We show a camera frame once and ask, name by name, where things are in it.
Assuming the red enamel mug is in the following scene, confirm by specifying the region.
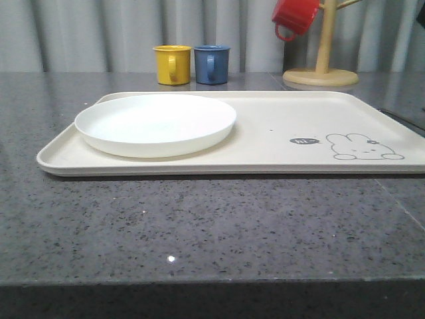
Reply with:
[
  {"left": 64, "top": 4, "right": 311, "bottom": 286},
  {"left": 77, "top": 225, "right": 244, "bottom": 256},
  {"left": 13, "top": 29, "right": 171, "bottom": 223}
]
[{"left": 272, "top": 0, "right": 321, "bottom": 41}]

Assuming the silver metal fork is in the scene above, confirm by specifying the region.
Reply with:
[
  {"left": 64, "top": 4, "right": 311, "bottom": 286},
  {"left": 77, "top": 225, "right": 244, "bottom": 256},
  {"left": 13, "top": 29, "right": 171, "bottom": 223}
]
[{"left": 379, "top": 108, "right": 424, "bottom": 132}]

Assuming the wooden mug tree stand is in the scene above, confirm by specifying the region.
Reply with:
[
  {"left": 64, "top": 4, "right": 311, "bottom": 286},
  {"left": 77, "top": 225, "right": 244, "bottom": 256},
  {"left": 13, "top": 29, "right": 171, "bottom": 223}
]
[{"left": 283, "top": 0, "right": 359, "bottom": 86}]

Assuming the blue enamel mug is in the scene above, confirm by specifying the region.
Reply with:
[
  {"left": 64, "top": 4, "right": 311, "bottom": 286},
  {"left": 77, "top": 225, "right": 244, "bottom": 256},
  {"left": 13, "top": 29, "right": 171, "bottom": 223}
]
[{"left": 193, "top": 45, "right": 230, "bottom": 85}]

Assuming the white round plate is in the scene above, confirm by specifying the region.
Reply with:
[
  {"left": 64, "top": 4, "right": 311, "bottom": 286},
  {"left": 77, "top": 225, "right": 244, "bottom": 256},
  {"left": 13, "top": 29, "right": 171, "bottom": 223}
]
[{"left": 74, "top": 94, "right": 236, "bottom": 158}]

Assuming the beige rabbit serving tray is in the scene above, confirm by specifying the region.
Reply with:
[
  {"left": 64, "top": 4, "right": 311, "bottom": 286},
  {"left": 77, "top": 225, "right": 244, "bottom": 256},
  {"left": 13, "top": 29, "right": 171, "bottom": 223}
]
[{"left": 37, "top": 91, "right": 424, "bottom": 177}]

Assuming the yellow enamel mug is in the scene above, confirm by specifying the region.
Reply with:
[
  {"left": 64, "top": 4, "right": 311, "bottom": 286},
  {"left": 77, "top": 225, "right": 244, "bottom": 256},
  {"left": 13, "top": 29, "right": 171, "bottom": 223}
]
[{"left": 153, "top": 45, "right": 192, "bottom": 86}]

